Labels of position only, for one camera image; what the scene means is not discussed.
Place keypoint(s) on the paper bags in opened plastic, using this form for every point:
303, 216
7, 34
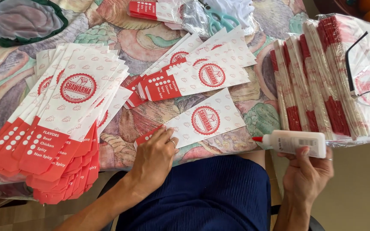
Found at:
154, 11

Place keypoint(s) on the person's right hand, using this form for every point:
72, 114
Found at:
305, 178

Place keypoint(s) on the white glue bottle red tip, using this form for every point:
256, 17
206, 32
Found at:
295, 142

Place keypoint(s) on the person's left hand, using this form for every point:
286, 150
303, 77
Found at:
151, 163

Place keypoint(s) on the teal scissors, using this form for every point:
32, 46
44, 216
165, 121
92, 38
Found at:
218, 21

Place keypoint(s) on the green grey fabric flower mat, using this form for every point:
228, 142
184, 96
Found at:
24, 21

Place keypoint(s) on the single red white paper bag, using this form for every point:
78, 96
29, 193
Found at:
206, 120

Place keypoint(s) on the floral patterned tablecloth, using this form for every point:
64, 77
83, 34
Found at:
136, 41

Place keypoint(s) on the plastic-wrapped bundles of paper bags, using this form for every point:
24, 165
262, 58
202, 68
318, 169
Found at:
323, 83

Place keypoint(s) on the person's blue garment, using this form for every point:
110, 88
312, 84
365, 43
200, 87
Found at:
201, 195

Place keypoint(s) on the small spread pile paper bags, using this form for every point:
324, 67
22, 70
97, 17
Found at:
201, 70

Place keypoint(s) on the large fanned pile paper bags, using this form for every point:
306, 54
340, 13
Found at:
66, 122

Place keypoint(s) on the black eyeglasses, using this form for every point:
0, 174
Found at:
350, 67

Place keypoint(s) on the person's left fingers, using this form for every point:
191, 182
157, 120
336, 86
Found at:
167, 138

